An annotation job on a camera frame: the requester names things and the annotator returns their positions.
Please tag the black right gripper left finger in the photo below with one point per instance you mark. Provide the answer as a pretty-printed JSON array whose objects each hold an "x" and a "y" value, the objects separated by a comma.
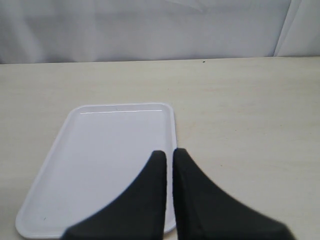
[{"x": 136, "y": 214}]

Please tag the white rectangular tray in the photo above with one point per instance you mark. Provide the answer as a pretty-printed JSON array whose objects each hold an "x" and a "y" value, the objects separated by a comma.
[{"x": 98, "y": 152}]

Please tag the white backdrop curtain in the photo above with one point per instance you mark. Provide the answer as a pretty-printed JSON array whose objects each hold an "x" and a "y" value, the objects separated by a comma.
[{"x": 53, "y": 31}]

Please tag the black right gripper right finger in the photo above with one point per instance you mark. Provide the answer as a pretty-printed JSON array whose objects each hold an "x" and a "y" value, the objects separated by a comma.
[{"x": 203, "y": 211}]

